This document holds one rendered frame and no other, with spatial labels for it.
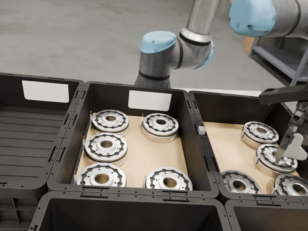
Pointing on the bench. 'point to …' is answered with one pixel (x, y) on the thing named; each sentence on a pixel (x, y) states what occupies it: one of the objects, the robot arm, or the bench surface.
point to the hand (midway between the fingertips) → (278, 151)
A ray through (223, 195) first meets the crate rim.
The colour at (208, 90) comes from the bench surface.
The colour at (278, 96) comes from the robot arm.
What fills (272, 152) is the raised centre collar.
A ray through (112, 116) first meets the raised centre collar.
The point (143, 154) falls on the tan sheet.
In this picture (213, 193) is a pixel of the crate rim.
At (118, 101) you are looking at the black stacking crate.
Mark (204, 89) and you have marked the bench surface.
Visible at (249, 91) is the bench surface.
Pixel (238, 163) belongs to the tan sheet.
